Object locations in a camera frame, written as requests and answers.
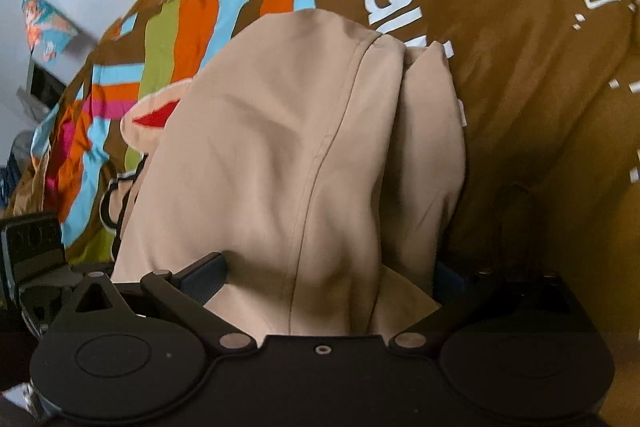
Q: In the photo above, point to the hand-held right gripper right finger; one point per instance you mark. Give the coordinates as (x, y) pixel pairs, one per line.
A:
(447, 279)

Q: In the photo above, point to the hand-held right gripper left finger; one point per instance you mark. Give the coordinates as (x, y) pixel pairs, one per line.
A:
(205, 277)

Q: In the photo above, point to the beige hooded zip jacket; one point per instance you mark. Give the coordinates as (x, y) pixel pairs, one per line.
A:
(280, 157)

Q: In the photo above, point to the dark framed panel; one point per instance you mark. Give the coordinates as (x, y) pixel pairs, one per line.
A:
(47, 87)

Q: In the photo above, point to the brown dotted print blanket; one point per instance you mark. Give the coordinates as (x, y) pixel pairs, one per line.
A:
(525, 82)

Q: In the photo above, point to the small curled wall poster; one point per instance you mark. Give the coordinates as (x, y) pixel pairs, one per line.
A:
(47, 24)

